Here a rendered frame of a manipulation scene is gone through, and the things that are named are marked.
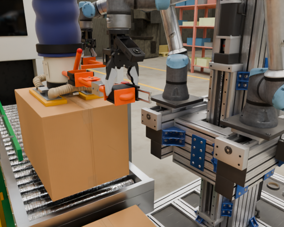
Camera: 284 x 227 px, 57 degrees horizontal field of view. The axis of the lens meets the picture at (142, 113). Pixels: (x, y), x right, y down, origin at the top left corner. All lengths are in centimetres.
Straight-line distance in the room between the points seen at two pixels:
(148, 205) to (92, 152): 51
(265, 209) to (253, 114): 110
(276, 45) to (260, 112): 29
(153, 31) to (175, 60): 1032
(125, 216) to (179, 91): 70
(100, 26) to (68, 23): 1015
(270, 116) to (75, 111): 80
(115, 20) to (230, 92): 71
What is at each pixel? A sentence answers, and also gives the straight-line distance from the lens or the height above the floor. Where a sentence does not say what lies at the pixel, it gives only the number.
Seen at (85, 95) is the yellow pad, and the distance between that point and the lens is 133.
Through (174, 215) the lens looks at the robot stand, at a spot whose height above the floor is 21.
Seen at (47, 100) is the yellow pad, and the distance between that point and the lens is 127.
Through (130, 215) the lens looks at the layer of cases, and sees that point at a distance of 138.
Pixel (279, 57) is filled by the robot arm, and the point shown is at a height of 133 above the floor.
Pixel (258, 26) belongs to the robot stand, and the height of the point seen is 142.
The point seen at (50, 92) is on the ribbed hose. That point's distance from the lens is 124.
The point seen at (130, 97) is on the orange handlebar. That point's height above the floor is 121.
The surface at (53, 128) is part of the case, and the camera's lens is 114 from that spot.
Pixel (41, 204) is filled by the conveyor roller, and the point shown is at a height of 54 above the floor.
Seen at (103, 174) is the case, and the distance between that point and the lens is 133.
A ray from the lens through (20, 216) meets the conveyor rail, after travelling 141.
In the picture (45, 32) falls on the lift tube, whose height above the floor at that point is 140.
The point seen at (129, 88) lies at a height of 124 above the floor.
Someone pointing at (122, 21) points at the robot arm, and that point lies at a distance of 84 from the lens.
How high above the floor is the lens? 143
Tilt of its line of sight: 19 degrees down
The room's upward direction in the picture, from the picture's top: straight up
